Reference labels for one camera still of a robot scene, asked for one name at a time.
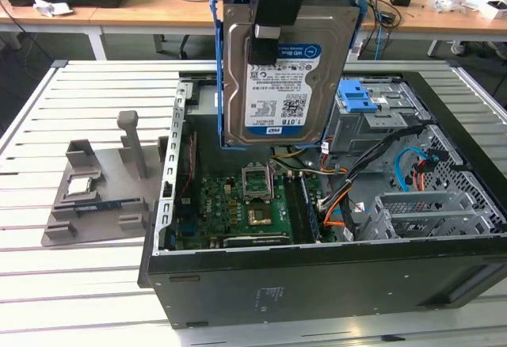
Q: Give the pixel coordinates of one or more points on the thin metal locking lever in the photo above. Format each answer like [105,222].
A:
[271,180]

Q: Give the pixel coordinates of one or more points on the grey power supply unit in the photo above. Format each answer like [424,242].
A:
[206,157]

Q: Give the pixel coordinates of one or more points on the CPU socket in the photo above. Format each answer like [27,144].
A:
[259,215]

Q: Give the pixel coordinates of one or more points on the green motherboard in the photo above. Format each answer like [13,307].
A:
[214,204]

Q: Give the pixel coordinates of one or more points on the dark RAM stick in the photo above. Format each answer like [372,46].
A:
[309,208]

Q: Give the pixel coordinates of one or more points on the hard disk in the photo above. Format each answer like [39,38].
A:
[277,97]

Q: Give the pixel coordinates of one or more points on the grey metal drive cage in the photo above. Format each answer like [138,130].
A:
[356,133]

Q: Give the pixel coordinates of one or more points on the black case fan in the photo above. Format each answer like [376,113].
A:
[186,172]

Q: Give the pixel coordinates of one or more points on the blue plastic latch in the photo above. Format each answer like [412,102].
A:
[356,97]

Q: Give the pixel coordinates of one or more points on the grey parts rack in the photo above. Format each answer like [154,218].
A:
[115,188]

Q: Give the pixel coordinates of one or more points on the black open PC case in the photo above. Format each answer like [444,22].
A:
[317,283]

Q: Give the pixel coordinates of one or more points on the white box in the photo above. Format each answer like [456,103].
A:
[489,10]

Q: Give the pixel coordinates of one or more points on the white power strip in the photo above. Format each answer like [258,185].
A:
[355,50]

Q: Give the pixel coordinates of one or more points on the black graphics card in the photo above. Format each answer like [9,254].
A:
[257,241]

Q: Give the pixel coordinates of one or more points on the grey metal disk bay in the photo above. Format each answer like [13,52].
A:
[447,200]

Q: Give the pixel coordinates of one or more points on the silver CPU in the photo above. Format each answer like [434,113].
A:
[79,185]

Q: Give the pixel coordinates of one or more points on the blue RAM stick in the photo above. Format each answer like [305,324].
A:
[99,205]

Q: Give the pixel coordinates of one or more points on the black RAM slot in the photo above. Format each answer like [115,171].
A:
[293,212]

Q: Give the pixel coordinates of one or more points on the crumpled white paper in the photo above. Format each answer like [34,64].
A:
[53,6]

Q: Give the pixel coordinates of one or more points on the long wooden top desk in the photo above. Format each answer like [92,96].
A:
[158,10]

